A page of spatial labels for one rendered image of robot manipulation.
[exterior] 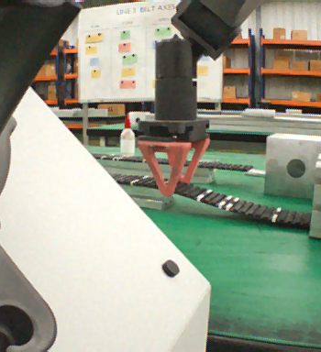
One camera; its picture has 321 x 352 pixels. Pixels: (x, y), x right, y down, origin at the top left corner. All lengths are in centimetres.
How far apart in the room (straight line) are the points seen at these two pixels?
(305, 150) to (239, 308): 37
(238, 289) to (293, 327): 7
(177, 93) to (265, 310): 30
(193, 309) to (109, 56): 367
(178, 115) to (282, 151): 21
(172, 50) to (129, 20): 328
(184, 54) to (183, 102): 6
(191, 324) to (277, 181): 47
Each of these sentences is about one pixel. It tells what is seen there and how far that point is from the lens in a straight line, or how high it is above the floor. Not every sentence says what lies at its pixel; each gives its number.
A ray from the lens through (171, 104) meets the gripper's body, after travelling 48.
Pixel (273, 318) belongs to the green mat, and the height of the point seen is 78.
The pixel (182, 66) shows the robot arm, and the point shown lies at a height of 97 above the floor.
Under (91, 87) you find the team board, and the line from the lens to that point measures 387.
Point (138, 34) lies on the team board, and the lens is 369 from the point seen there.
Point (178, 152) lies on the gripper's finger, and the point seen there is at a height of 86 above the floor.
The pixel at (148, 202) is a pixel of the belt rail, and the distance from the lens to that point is 52.
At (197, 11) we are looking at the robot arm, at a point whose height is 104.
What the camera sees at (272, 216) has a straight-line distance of 47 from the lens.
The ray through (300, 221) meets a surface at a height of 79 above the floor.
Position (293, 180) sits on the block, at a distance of 61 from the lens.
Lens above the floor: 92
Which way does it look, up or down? 12 degrees down
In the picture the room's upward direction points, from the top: straight up
